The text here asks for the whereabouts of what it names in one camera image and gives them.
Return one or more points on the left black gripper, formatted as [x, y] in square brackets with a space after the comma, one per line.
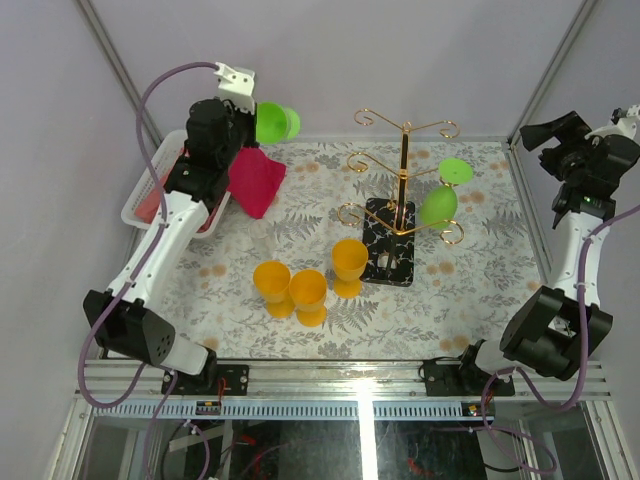
[247, 118]

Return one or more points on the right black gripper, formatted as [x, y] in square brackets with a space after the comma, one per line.
[571, 132]

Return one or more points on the green plastic wine glass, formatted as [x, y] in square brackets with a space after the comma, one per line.
[439, 207]

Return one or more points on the orange wine glass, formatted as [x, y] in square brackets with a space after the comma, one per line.
[272, 280]
[308, 290]
[349, 260]

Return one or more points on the gold wine glass rack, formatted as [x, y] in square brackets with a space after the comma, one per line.
[389, 225]

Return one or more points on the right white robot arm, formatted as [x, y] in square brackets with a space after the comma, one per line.
[557, 329]

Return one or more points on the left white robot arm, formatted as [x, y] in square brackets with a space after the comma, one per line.
[123, 318]

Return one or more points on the magenta cloth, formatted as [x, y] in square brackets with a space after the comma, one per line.
[254, 181]

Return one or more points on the white plastic basket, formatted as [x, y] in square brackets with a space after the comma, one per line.
[163, 161]

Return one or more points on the salmon pink cloth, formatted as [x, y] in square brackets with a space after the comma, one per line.
[147, 209]

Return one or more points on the floral table mat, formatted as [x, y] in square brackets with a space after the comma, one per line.
[460, 293]

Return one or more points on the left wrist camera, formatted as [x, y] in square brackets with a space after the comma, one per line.
[236, 85]

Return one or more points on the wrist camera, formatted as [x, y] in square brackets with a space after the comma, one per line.
[625, 120]
[236, 85]

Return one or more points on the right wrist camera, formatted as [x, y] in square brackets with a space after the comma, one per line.
[625, 120]

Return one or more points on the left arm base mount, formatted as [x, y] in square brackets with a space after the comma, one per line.
[217, 379]

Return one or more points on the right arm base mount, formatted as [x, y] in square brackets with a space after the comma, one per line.
[453, 376]

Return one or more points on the aluminium front rail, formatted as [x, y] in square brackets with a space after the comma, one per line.
[328, 379]

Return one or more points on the blue cable duct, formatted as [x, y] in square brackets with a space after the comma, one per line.
[296, 410]

